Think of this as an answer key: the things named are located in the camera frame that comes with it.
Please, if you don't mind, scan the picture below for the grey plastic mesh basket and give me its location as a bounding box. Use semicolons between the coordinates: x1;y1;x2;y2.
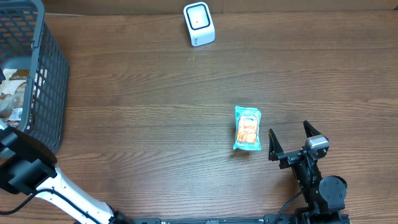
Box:
1;0;70;153

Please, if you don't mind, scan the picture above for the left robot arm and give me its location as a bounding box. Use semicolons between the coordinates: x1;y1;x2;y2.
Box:
1;121;132;224

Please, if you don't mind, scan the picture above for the teal tissue pack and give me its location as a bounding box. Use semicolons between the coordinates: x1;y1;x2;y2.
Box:
233;106;261;151

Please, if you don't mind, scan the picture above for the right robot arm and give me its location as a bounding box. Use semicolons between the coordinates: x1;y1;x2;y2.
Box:
264;120;350;224

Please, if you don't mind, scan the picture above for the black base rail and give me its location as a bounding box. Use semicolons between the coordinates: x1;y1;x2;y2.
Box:
130;214;351;224

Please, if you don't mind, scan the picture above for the white barcode scanner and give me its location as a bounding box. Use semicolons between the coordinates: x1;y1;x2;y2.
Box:
183;1;215;47

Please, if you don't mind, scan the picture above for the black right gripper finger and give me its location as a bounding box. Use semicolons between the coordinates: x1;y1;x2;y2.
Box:
269;129;284;161
303;120;320;138

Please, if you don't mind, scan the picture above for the brown snack pouch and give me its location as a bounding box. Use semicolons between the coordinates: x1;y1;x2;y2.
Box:
1;68;29;128

